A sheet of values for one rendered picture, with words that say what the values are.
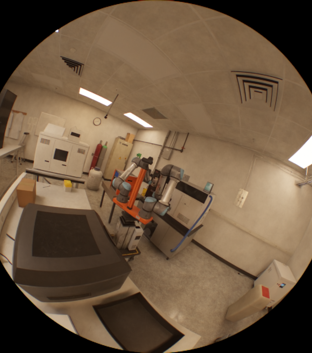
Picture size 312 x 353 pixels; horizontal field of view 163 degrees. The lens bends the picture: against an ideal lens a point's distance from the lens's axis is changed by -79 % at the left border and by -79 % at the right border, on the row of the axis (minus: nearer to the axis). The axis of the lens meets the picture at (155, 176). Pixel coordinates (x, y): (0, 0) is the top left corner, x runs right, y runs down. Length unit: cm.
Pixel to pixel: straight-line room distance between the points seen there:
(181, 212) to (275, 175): 235
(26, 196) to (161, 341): 122
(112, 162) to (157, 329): 490
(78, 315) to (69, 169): 172
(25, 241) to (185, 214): 182
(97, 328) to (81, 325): 7
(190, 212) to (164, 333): 159
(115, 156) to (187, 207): 384
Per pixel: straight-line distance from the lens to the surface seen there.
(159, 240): 213
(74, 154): 180
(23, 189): 106
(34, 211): 60
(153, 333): 71
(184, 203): 181
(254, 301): 195
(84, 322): 67
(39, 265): 43
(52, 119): 490
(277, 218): 305
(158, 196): 133
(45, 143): 183
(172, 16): 132
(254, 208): 282
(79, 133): 177
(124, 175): 143
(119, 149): 486
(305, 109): 174
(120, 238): 150
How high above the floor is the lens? 157
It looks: 7 degrees down
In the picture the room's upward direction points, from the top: 22 degrees clockwise
